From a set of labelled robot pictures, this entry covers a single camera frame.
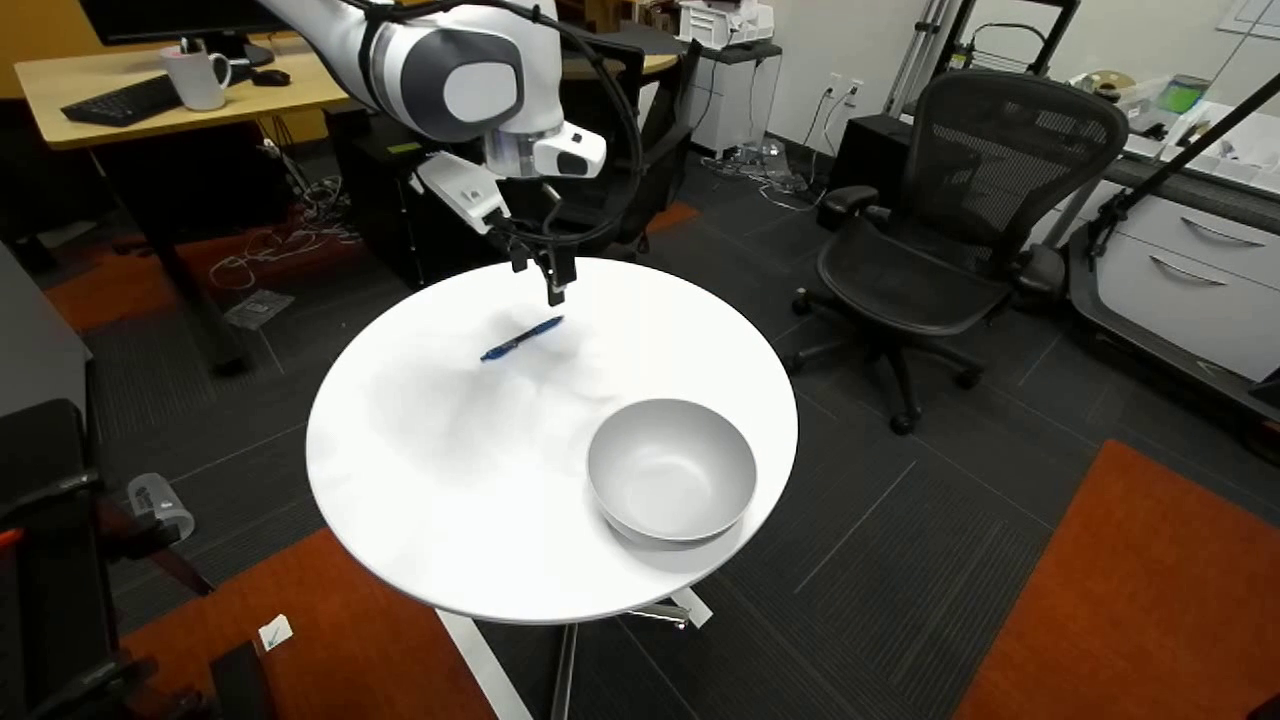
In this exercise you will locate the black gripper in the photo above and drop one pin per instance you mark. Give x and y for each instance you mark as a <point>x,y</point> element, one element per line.
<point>532,222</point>

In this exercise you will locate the blue pen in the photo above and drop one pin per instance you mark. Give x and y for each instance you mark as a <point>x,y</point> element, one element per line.
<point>521,337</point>

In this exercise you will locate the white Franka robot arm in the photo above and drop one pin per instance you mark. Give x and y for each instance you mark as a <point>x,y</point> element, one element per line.
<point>441,65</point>

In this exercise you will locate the black high-back office chair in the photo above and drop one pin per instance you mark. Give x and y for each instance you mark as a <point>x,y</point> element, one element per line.
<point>600,204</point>

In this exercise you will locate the black computer tower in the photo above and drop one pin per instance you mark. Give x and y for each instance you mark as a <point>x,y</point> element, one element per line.
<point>387,200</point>

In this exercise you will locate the white bowl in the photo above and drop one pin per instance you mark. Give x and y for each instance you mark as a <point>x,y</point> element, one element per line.
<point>693,454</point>

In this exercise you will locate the white printer on stand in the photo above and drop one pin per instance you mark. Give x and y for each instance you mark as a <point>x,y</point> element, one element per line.
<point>724,24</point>

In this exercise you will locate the black mesh office chair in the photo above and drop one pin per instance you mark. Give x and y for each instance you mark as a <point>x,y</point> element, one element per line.
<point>904,275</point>

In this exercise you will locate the black computer mouse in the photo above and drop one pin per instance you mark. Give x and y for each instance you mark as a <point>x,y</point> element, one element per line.
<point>271,77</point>

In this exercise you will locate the white table base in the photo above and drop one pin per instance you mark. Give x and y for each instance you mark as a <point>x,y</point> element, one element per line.
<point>475,655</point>

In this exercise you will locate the white mug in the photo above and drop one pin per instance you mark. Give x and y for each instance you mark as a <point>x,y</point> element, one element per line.
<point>203,80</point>

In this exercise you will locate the white floor tag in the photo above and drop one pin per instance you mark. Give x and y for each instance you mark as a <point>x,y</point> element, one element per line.
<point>272,634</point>

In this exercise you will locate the black monitor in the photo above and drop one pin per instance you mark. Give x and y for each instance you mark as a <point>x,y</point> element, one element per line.
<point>172,18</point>

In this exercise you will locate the black keyboard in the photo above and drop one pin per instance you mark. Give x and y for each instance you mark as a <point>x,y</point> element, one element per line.
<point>124,102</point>

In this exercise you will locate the light wooden desk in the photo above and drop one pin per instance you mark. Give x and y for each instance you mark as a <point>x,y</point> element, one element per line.
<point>107,74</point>

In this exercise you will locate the white drawer cabinet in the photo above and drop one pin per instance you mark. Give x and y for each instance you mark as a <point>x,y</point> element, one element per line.
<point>1203,287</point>

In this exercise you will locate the white device green screen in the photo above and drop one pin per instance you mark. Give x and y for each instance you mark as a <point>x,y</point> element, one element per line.
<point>1180,93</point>

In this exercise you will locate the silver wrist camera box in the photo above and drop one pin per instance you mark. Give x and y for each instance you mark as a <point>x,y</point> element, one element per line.
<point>461,191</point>

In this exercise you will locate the black support post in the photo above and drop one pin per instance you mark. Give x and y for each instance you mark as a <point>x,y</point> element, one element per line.
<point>243,682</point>

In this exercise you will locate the black camera stand pole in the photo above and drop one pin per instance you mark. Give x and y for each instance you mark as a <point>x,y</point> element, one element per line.
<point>1180,163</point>

